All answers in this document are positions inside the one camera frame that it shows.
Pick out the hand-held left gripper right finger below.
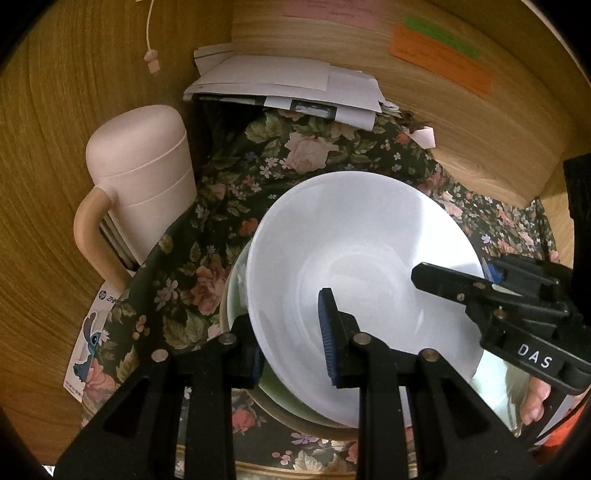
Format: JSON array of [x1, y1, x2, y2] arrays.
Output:
[[318, 287, 539, 480]]

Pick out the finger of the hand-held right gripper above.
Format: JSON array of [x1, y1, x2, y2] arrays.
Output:
[[480, 254, 561, 301], [411, 262, 571, 324]]

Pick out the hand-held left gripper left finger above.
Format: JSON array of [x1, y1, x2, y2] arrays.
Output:
[[54, 314, 265, 480]]

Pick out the light green plate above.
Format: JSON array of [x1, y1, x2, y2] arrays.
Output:
[[225, 240, 525, 432]]

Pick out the white bowl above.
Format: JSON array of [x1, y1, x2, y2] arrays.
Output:
[[246, 172, 485, 428]]

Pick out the person's right hand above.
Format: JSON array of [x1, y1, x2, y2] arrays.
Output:
[[519, 376, 552, 428]]

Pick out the person's orange clothing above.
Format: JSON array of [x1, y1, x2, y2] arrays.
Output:
[[531, 406, 587, 462]]

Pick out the dark floral tablecloth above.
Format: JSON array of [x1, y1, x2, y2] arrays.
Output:
[[81, 108, 561, 480]]

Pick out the white folded paper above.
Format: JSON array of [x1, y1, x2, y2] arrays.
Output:
[[411, 124, 435, 149]]

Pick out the blue cartoon card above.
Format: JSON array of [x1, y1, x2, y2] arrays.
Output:
[[62, 288, 132, 402]]

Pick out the pink lidded mug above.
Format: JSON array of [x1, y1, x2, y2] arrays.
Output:
[[74, 104, 197, 289]]

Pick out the orange sticky note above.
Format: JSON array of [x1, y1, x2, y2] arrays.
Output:
[[389, 24, 494, 100]]

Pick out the green sticky note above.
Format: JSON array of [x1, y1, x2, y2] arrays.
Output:
[[404, 15, 481, 61]]

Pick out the stack of white papers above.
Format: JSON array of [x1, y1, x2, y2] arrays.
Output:
[[182, 44, 389, 132]]

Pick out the white pull cord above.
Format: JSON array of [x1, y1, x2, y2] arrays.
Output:
[[136, 0, 161, 75]]

